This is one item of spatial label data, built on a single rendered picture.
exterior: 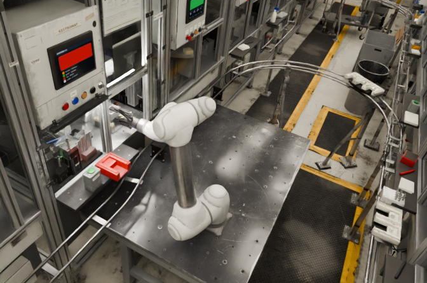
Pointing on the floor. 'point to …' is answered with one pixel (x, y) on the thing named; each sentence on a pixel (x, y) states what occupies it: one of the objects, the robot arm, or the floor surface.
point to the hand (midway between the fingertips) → (114, 112)
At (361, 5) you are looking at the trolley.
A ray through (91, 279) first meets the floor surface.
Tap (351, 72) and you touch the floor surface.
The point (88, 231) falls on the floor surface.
